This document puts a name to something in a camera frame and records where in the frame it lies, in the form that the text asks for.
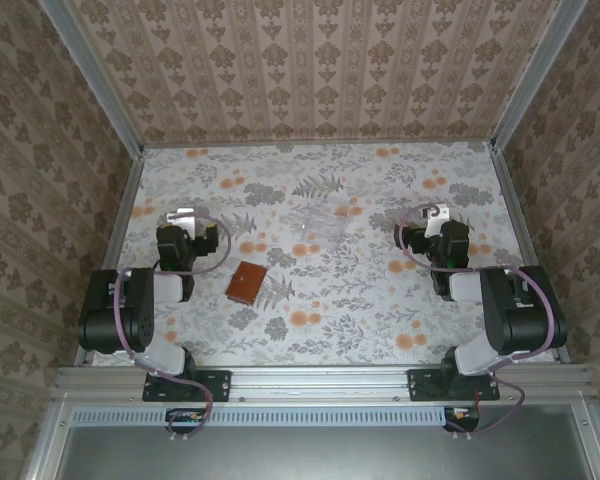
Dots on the black connector board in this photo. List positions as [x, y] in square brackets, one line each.
[185, 419]
[462, 417]

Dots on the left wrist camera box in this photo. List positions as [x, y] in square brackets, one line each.
[180, 217]

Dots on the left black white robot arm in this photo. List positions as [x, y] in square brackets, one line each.
[130, 320]

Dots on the grey steel sheet panel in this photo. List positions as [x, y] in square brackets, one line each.
[320, 455]

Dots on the aluminium side rail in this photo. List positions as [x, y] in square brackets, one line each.
[124, 210]
[515, 210]

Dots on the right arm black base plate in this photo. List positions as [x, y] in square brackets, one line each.
[422, 385]

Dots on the aluminium mounting rail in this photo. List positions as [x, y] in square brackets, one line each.
[320, 382]

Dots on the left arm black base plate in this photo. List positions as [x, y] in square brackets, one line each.
[220, 385]

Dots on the aluminium frame bar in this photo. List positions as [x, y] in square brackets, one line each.
[45, 445]
[587, 440]

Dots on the brown leather card holder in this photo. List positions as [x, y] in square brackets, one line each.
[247, 283]

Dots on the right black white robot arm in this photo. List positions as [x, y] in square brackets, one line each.
[520, 320]

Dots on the aluminium upright frame post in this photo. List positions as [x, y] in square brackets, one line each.
[535, 75]
[101, 80]

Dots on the floral patterned table cover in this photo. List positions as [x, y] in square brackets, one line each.
[205, 175]

